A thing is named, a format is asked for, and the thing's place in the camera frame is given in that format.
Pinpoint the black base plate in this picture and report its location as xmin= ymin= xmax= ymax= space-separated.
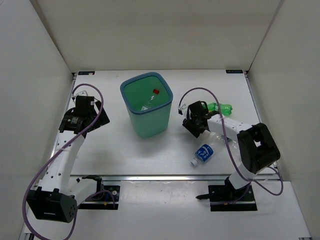
xmin=78 ymin=182 xmax=121 ymax=211
xmin=208 ymin=185 xmax=258 ymax=212

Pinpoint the green plastic waste bin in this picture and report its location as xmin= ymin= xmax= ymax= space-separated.
xmin=120 ymin=72 xmax=173 ymax=138

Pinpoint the corner label sticker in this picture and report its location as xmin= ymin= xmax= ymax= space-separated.
xmin=77 ymin=71 xmax=95 ymax=76
xmin=225 ymin=69 xmax=243 ymax=74

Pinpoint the clear bottle red cap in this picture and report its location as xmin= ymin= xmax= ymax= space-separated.
xmin=141 ymin=89 xmax=160 ymax=111

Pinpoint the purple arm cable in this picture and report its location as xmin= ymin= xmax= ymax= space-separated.
xmin=177 ymin=87 xmax=284 ymax=206
xmin=21 ymin=83 xmax=116 ymax=238

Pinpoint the right corner label sticker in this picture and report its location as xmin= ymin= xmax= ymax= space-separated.
xmin=225 ymin=69 xmax=243 ymax=74

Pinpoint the clear bottle black label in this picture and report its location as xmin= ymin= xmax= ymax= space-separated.
xmin=178 ymin=103 xmax=190 ymax=123

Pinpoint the left corner label sticker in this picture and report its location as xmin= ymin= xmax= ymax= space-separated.
xmin=77 ymin=71 xmax=95 ymax=76

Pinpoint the clear bottle blue label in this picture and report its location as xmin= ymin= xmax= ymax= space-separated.
xmin=190 ymin=133 xmax=226 ymax=167

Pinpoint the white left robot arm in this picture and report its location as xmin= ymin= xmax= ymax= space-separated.
xmin=26 ymin=95 xmax=110 ymax=223

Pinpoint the green plastic bottle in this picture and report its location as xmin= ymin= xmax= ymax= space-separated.
xmin=207 ymin=102 xmax=233 ymax=117

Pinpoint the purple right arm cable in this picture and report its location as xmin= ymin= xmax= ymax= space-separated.
xmin=177 ymin=87 xmax=284 ymax=206

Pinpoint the aluminium rail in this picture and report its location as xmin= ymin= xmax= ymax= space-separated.
xmin=69 ymin=174 xmax=278 ymax=183

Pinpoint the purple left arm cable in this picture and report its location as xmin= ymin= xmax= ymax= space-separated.
xmin=21 ymin=83 xmax=116 ymax=238

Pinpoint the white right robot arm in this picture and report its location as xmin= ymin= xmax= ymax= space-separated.
xmin=178 ymin=101 xmax=281 ymax=204

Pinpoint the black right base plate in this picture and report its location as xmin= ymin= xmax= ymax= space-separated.
xmin=208 ymin=185 xmax=258 ymax=212

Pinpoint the clear bottle green label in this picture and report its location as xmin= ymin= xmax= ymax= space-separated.
xmin=214 ymin=134 xmax=239 ymax=150

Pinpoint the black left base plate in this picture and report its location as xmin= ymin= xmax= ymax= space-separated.
xmin=78 ymin=182 xmax=121 ymax=211

